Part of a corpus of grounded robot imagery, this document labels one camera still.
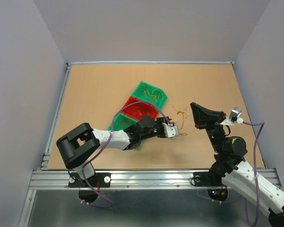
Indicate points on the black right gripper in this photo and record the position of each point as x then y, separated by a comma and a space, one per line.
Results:
205, 118

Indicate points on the red plastic bin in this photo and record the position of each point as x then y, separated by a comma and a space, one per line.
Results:
137, 111

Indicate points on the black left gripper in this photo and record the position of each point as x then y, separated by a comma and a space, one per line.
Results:
160, 120

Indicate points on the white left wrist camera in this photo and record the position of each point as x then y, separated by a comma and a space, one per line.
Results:
170, 130

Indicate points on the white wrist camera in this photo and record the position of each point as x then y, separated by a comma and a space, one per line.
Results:
234, 117
170, 130

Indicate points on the far green plastic bin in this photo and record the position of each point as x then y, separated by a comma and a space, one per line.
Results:
150, 93

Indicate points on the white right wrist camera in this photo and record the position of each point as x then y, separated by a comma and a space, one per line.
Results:
234, 117

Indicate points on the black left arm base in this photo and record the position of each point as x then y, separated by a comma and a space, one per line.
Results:
100, 180

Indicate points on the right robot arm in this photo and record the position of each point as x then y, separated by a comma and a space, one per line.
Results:
230, 168

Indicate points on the green plastic bin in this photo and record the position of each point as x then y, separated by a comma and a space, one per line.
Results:
150, 93
123, 121

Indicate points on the near green plastic bin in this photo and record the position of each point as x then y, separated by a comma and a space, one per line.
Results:
123, 121

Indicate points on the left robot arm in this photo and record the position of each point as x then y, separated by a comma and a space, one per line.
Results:
79, 144

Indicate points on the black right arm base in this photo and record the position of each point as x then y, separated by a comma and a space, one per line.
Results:
206, 179

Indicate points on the aluminium mounting rail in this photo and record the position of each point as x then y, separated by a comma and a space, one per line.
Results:
156, 179

